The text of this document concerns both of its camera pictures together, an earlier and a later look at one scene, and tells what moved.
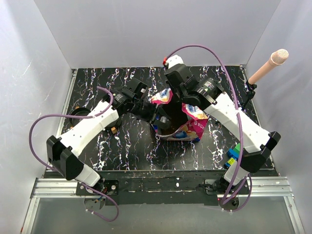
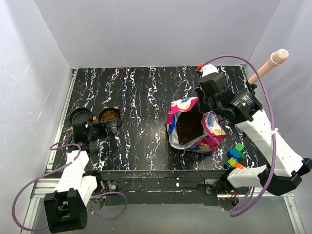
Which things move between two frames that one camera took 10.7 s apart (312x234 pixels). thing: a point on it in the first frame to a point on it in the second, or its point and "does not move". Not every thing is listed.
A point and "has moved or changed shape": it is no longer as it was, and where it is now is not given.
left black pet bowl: x=81 y=111 does not move
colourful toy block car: x=234 y=154 does not move
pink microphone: x=278 y=57 does not move
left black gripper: x=159 y=111 to x=102 y=126
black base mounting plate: x=155 y=187 does not move
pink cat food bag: x=192 y=129 has moved or changed shape
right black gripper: x=177 y=98 to x=202 y=108
